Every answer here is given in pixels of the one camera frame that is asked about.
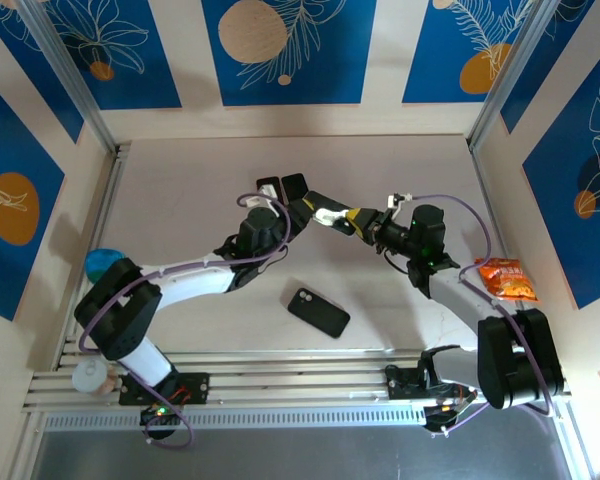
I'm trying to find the white lid tin can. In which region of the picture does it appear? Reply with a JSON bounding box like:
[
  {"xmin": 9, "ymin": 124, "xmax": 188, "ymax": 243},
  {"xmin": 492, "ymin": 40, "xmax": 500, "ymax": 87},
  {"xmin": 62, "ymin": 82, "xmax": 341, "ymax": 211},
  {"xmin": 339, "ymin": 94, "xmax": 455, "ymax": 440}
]
[{"xmin": 71, "ymin": 360, "xmax": 118, "ymax": 398}]

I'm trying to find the blue poster beige circle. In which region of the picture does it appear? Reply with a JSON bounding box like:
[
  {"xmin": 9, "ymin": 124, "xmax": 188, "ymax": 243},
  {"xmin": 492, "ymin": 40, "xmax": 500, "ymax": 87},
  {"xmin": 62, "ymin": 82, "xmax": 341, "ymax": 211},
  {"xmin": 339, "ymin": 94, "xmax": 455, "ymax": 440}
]
[{"xmin": 200, "ymin": 0, "xmax": 378, "ymax": 108}]

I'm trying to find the blue floral wall poster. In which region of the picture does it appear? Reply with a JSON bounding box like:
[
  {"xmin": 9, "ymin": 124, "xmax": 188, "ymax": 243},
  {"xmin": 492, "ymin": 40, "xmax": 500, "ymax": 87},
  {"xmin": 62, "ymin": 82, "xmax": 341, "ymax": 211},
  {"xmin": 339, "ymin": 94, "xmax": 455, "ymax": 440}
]
[
  {"xmin": 29, "ymin": 0, "xmax": 183, "ymax": 112},
  {"xmin": 521, "ymin": 47, "xmax": 600, "ymax": 310},
  {"xmin": 0, "ymin": 69, "xmax": 67, "ymax": 322},
  {"xmin": 401, "ymin": 0, "xmax": 552, "ymax": 105}
]

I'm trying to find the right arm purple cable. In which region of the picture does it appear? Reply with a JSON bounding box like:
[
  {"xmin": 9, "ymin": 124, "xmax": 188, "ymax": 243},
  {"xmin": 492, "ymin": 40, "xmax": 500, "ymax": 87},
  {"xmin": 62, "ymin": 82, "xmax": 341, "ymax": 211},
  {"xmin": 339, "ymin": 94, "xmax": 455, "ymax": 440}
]
[{"xmin": 414, "ymin": 193, "xmax": 556, "ymax": 439}]

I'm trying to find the slotted grey cable duct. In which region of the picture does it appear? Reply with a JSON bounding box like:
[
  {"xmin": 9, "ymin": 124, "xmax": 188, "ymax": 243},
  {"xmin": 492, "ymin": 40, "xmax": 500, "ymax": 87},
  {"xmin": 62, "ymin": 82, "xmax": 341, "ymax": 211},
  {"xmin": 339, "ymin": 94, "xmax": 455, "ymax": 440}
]
[{"xmin": 43, "ymin": 405, "xmax": 567, "ymax": 432}]

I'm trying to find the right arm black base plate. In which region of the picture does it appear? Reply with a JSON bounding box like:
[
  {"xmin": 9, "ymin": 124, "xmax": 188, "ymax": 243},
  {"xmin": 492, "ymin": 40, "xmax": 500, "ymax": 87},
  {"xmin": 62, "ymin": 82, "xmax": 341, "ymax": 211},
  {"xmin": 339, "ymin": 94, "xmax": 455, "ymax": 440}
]
[{"xmin": 385, "ymin": 366, "xmax": 477, "ymax": 402}]

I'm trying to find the aluminium frame post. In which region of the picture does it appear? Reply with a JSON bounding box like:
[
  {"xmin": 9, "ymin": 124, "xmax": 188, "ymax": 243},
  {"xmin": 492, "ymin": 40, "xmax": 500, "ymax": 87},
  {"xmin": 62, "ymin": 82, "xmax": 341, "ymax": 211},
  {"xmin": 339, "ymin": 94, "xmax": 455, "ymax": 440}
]
[
  {"xmin": 466, "ymin": 0, "xmax": 555, "ymax": 151},
  {"xmin": 15, "ymin": 0, "xmax": 120, "ymax": 153}
]

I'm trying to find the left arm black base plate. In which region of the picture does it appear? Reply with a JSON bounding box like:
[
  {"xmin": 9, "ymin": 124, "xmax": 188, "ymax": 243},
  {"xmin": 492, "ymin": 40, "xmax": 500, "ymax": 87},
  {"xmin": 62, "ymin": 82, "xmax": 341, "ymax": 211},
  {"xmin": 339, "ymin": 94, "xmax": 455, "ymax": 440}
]
[{"xmin": 118, "ymin": 371, "xmax": 212, "ymax": 407}]

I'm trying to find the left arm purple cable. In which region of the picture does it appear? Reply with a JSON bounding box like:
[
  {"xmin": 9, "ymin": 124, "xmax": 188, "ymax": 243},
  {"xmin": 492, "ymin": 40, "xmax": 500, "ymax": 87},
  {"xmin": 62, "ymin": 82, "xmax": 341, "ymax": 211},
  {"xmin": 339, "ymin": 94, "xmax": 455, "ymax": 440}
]
[{"xmin": 78, "ymin": 193, "xmax": 294, "ymax": 448}]

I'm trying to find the black phone case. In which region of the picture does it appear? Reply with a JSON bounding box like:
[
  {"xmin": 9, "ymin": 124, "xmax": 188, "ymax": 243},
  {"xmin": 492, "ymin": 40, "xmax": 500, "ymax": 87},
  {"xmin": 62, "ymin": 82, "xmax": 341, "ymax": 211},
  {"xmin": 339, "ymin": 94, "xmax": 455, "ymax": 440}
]
[{"xmin": 286, "ymin": 287, "xmax": 352, "ymax": 340}]

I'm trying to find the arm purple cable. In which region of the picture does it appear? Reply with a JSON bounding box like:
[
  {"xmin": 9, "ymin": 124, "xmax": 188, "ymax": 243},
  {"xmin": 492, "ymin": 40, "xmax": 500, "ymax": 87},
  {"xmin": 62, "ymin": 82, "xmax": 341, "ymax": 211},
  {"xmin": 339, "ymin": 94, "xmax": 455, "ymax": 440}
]
[
  {"xmin": 414, "ymin": 193, "xmax": 556, "ymax": 439},
  {"xmin": 78, "ymin": 193, "xmax": 294, "ymax": 448}
]

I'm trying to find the aluminium front frame rail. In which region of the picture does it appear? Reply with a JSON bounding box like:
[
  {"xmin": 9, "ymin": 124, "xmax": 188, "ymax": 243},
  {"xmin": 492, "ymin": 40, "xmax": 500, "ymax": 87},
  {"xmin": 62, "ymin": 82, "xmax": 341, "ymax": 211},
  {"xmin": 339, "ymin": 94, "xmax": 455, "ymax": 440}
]
[{"xmin": 22, "ymin": 348, "xmax": 572, "ymax": 414}]

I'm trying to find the blue lid yogurt cup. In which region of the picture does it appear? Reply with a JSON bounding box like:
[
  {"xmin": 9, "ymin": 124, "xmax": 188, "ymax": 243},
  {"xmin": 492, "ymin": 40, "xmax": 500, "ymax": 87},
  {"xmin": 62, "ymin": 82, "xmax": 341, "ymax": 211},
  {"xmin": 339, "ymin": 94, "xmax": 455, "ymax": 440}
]
[{"xmin": 84, "ymin": 247, "xmax": 127, "ymax": 284}]

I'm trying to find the aluminium side rail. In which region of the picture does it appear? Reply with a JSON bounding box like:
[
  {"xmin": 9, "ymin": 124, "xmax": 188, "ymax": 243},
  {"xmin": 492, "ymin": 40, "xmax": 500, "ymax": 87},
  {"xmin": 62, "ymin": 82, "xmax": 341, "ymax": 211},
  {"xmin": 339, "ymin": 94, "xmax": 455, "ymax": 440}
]
[
  {"xmin": 466, "ymin": 139, "xmax": 537, "ymax": 351},
  {"xmin": 53, "ymin": 143, "xmax": 132, "ymax": 372}
]

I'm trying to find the orange snack bag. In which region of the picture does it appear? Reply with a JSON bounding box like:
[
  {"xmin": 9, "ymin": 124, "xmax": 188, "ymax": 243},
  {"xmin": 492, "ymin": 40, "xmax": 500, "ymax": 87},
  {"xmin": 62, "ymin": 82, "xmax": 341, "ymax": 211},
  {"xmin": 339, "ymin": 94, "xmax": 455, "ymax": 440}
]
[{"xmin": 474, "ymin": 256, "xmax": 541, "ymax": 303}]

